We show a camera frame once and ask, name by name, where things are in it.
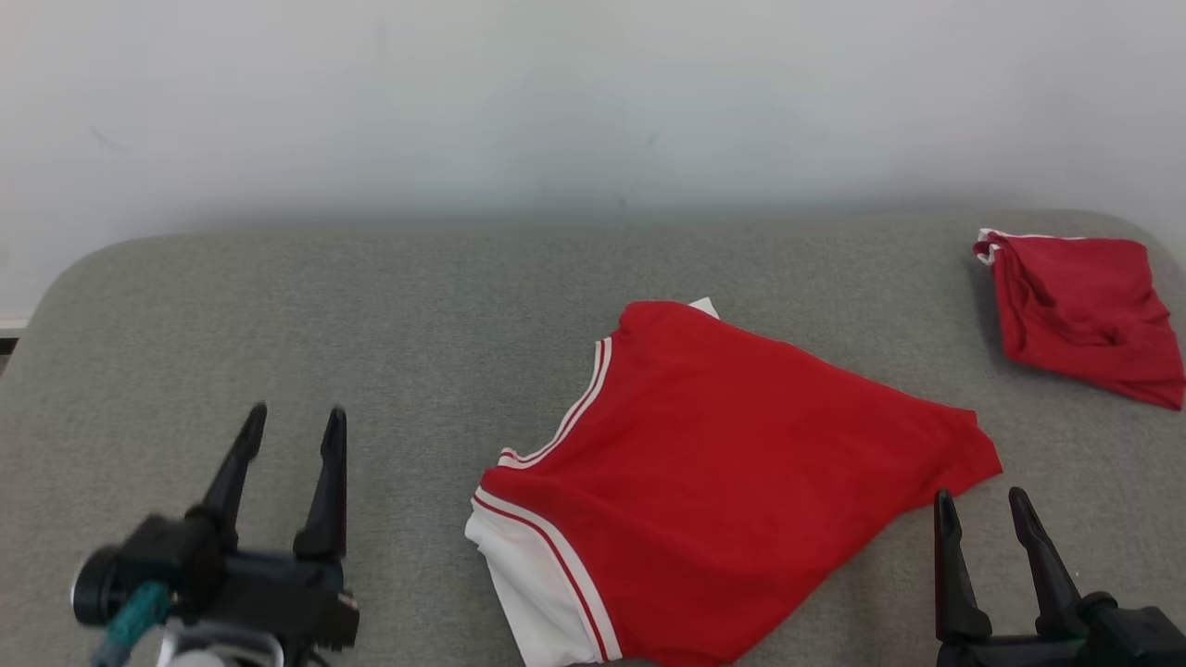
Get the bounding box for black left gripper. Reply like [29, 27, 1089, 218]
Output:
[184, 400, 361, 650]

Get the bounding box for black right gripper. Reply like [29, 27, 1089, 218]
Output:
[933, 485, 1094, 667]

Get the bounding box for red shorts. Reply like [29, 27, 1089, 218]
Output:
[972, 228, 1186, 411]

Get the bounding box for red and white basketball jersey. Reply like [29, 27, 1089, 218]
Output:
[463, 296, 1004, 667]

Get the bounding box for teal plug left camera cable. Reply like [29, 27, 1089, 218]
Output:
[91, 582, 175, 667]

